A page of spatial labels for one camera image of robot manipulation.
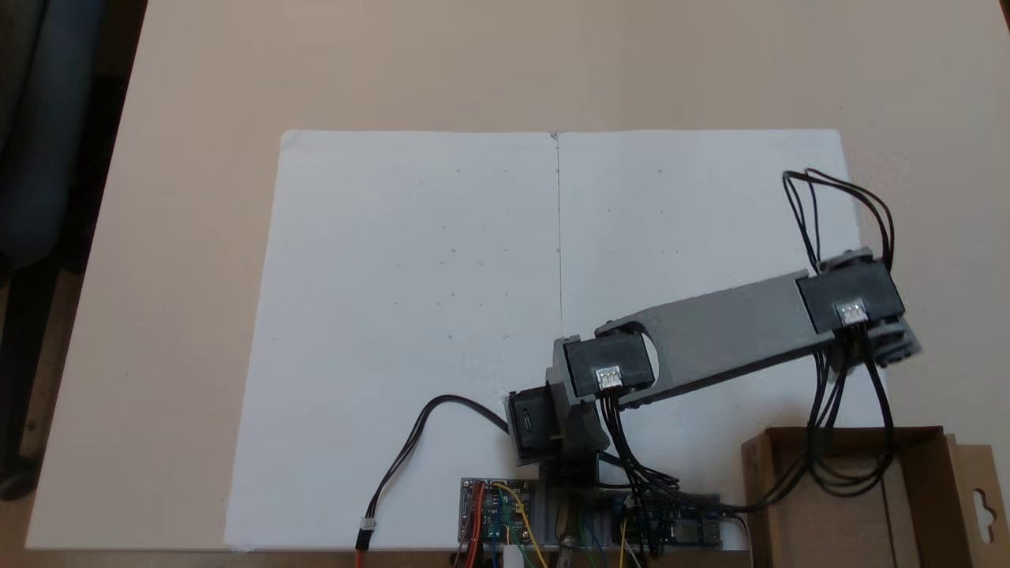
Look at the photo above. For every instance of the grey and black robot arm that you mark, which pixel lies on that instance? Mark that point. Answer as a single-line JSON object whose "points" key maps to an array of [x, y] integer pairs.
{"points": [[726, 327]]}

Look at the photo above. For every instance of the grey motor driver circuit board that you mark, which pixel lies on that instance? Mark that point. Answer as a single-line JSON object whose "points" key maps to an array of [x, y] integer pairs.
{"points": [[493, 513]]}

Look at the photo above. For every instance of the blue power circuit board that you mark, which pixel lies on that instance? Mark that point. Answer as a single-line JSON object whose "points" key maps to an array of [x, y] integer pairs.
{"points": [[694, 532]]}

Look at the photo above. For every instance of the brown cardboard box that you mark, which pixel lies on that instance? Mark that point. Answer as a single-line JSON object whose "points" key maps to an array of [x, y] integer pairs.
{"points": [[931, 505]]}

